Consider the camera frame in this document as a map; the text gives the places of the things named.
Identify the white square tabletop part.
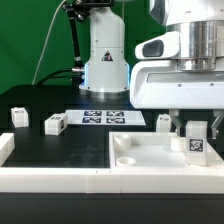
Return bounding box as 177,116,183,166
109,132,224,168

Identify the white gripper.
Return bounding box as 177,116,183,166
130,31,224,139

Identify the white sheet with markers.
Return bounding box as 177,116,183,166
66,110,146,126

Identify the grey cable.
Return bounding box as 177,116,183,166
31,0,68,86

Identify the white U-shaped fence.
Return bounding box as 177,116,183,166
0,133,224,194

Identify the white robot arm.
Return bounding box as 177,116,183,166
81,0,224,133

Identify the black cable bundle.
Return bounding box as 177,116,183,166
34,68,83,87

